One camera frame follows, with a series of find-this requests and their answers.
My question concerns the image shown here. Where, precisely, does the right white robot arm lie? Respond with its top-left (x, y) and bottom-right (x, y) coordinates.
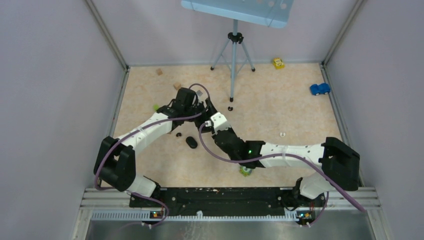
top-left (212, 129), bottom-right (360, 206)

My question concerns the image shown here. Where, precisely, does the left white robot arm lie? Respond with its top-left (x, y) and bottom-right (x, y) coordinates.
top-left (93, 87), bottom-right (217, 207)

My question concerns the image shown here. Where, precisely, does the black earbud charging case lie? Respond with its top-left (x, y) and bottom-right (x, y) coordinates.
top-left (185, 136), bottom-right (198, 149)

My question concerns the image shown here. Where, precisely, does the wooden cube block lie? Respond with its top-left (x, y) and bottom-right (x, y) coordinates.
top-left (173, 82), bottom-right (182, 91)

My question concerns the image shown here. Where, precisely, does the green owl number block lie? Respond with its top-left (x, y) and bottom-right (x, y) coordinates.
top-left (239, 166), bottom-right (253, 177)

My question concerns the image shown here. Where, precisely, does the small wooden cube far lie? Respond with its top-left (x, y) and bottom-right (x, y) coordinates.
top-left (156, 68), bottom-right (163, 76)

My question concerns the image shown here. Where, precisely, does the light blue tripod stand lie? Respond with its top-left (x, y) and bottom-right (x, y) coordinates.
top-left (210, 19), bottom-right (256, 103)

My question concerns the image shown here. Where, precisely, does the blue toy car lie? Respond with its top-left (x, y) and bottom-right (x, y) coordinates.
top-left (309, 83), bottom-right (331, 96)

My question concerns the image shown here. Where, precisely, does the light blue perforated board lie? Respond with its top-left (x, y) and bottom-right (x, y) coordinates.
top-left (181, 0), bottom-right (294, 29)

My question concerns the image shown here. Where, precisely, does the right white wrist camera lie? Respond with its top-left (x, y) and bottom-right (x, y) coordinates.
top-left (205, 112), bottom-right (232, 135)

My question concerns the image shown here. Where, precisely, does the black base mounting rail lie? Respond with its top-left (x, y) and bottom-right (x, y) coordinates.
top-left (129, 187), bottom-right (326, 217)

